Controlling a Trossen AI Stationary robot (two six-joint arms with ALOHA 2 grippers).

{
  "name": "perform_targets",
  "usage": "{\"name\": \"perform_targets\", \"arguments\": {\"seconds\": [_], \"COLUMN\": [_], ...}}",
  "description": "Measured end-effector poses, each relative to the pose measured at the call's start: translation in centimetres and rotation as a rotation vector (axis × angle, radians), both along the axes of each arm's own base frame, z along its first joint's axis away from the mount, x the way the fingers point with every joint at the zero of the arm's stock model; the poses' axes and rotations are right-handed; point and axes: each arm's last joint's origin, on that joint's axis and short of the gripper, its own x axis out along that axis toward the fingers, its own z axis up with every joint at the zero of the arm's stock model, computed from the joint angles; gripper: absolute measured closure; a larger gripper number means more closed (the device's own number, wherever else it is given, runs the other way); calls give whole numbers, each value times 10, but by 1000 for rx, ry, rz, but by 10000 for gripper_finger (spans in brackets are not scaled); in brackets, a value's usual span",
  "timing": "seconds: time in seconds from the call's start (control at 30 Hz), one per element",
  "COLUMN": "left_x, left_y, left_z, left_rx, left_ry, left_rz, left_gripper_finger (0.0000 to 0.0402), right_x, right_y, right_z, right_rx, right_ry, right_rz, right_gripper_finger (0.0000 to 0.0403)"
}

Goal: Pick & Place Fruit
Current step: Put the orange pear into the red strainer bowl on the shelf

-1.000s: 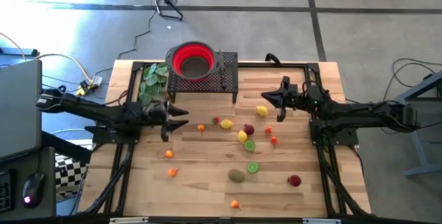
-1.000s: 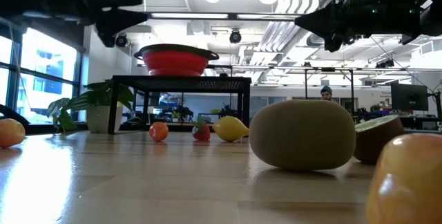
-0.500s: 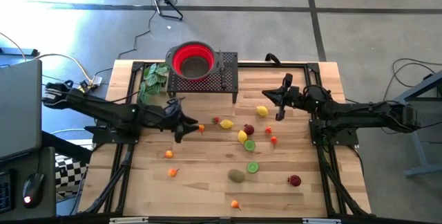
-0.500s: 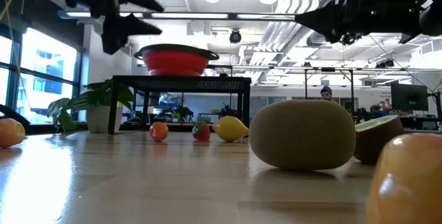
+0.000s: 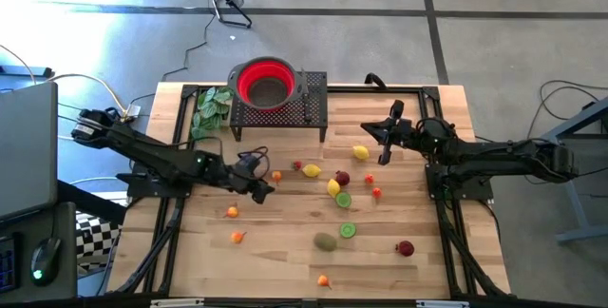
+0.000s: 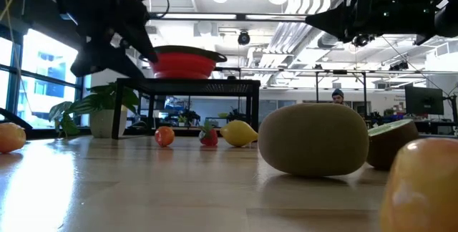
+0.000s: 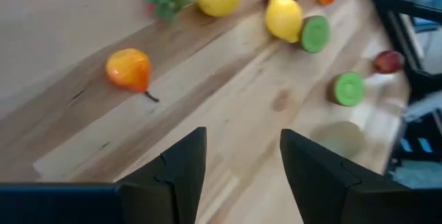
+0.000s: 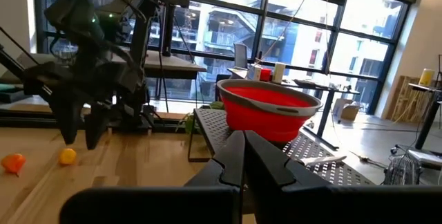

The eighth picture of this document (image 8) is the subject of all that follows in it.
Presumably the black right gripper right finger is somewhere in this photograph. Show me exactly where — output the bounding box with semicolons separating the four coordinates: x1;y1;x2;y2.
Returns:
244;129;442;224

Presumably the black floor fan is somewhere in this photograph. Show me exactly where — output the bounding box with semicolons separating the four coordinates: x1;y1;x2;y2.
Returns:
383;153;424;186

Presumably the grey standing desk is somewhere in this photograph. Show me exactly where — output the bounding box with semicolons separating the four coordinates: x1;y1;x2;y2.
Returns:
17;50;208;80

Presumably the green potted plant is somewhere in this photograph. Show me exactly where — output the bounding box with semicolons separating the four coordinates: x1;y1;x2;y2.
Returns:
175;101;225;135

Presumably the red collapsible colander bowl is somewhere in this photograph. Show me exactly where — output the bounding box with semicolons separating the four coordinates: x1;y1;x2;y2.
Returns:
216;78;324;144

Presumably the yellow roll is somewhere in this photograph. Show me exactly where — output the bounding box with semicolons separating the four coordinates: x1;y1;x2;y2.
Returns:
418;68;436;87

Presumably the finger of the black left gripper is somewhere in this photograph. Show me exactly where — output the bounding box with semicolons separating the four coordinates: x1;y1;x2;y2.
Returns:
50;92;82;144
84;102;112;150

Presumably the small orange fruit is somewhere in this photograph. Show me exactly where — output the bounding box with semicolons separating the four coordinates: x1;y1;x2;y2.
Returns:
57;147;77;166
0;153;27;177

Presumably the red cup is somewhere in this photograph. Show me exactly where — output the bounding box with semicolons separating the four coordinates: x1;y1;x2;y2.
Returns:
259;67;273;82

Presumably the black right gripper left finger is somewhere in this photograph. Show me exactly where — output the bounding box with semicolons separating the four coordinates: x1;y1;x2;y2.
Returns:
59;130;245;224

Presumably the wooden pallet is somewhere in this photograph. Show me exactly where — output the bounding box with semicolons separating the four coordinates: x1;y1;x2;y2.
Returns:
385;75;429;123

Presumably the white paper roll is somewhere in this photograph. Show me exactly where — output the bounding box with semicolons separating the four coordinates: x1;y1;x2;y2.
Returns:
272;62;287;84

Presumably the black perforated metal shelf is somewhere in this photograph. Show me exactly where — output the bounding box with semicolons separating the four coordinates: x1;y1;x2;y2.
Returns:
187;108;376;187

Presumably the black-legged office desk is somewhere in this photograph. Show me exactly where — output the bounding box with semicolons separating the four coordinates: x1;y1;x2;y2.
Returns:
227;67;361;151

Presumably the white office chair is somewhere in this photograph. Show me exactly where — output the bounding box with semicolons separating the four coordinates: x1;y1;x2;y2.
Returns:
233;42;249;70

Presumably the cardboard box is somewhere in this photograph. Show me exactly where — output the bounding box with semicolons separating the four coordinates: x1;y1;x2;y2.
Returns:
333;98;362;121

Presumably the black office desk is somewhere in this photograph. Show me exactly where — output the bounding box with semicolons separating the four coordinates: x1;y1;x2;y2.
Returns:
407;82;442;151

